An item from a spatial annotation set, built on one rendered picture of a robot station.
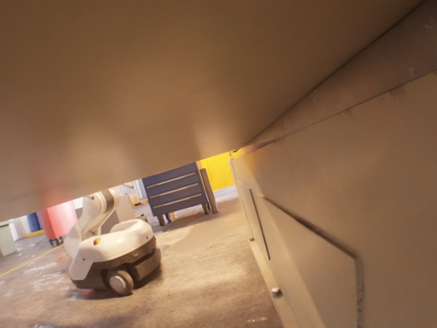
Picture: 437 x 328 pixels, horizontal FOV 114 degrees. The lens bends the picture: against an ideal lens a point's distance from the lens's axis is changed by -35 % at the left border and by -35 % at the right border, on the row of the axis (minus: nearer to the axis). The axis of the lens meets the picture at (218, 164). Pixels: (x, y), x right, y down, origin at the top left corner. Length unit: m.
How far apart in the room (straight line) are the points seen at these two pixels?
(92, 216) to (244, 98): 1.36
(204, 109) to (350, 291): 0.21
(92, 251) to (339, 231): 1.24
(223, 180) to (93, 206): 2.89
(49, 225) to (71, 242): 3.01
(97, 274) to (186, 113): 1.28
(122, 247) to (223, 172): 2.94
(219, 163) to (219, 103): 3.79
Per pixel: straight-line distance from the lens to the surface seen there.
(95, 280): 1.42
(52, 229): 4.59
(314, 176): 0.24
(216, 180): 3.95
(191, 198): 2.85
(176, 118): 0.16
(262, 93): 0.16
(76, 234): 1.60
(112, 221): 2.36
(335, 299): 0.29
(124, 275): 1.30
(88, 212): 1.47
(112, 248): 1.27
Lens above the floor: 0.56
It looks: 1 degrees up
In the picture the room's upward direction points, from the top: 17 degrees counter-clockwise
